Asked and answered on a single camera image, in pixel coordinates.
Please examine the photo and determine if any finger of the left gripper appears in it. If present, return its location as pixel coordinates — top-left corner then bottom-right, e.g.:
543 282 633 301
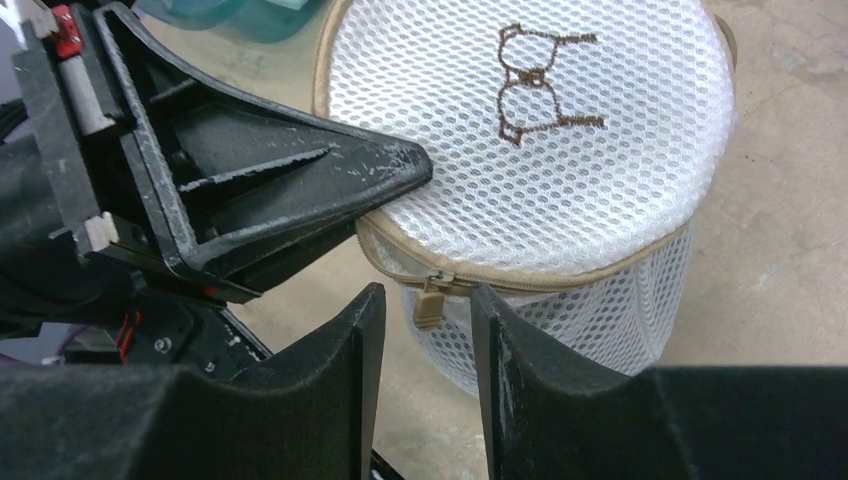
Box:
92 3 433 262
99 218 354 305

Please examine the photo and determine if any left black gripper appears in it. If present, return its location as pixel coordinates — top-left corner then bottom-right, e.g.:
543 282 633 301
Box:
1 1 166 279

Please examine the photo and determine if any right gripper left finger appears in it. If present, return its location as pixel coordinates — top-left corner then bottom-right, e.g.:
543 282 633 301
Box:
0 282 388 480

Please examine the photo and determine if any teal plastic bin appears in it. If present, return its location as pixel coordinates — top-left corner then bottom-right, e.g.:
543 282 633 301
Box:
133 0 326 44

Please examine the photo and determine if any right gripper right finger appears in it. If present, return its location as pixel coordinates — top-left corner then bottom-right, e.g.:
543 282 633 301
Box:
471 285 847 479

